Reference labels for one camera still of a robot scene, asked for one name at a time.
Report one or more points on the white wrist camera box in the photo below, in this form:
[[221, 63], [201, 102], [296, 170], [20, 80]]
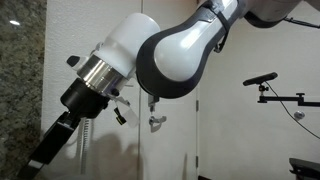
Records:
[[124, 112]]

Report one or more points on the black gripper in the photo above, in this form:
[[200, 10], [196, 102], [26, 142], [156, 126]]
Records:
[[81, 102]]

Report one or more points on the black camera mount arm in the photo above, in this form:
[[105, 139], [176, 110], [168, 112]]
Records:
[[299, 99]]

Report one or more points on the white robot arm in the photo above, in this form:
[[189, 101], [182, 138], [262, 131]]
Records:
[[167, 63]]

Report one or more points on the black electronic door lock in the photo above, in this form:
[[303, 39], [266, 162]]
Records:
[[152, 100]]

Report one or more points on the white entry door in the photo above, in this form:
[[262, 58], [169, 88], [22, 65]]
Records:
[[168, 150]]

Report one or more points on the silver door lever handle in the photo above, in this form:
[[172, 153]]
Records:
[[153, 120]]

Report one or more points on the black stereo camera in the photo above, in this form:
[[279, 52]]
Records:
[[260, 79]]

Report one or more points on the granite counter top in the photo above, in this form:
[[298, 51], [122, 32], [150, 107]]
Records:
[[22, 40]]

